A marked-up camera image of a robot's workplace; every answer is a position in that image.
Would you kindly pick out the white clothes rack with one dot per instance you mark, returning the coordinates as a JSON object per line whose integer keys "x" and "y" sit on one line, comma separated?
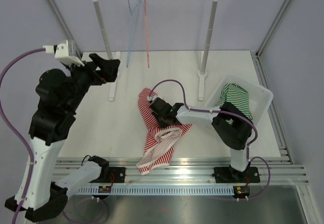
{"x": 202, "y": 74}

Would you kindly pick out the green striped tank top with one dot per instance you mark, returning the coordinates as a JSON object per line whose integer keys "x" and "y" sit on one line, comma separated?
{"x": 237, "y": 96}

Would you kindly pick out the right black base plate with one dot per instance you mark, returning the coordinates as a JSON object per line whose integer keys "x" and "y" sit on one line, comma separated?
{"x": 228, "y": 175}

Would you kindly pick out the red wire hanger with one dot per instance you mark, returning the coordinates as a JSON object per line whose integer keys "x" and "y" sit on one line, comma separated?
{"x": 146, "y": 34}

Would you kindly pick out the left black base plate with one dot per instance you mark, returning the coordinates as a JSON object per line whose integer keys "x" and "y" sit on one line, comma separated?
{"x": 112, "y": 175}

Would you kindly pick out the red striped tank top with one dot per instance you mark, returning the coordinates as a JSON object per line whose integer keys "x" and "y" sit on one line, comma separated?
{"x": 159, "y": 145}

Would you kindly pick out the clear plastic basket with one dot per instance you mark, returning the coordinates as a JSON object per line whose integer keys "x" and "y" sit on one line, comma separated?
{"x": 260, "y": 97}

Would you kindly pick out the white slotted cable duct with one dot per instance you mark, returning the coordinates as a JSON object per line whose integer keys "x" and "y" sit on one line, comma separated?
{"x": 120, "y": 190}

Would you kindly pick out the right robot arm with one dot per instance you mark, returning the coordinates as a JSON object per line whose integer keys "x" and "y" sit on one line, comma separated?
{"x": 231, "y": 125}

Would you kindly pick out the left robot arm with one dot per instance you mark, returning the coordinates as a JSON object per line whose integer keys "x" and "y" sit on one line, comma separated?
{"x": 39, "y": 197}

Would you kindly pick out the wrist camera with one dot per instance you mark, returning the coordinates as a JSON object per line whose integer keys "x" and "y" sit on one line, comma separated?
{"x": 152, "y": 98}
{"x": 65, "y": 52}

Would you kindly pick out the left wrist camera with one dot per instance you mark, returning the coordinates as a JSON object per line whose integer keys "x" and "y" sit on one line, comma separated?
{"x": 65, "y": 52}

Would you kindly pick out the blue wire hanger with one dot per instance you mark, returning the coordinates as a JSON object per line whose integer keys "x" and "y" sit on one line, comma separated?
{"x": 134, "y": 16}

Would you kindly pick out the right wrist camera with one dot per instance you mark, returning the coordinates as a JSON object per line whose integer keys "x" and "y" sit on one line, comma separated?
{"x": 152, "y": 98}

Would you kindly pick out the aluminium mounting rail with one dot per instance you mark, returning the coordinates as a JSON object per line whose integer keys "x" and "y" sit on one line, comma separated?
{"x": 198, "y": 171}

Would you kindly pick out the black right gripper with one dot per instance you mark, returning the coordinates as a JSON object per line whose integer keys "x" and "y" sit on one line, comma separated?
{"x": 161, "y": 124}

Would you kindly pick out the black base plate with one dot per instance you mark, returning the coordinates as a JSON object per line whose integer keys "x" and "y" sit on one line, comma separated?
{"x": 112, "y": 175}
{"x": 228, "y": 175}

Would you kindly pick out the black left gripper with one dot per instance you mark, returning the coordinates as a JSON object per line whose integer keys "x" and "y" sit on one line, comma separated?
{"x": 109, "y": 69}

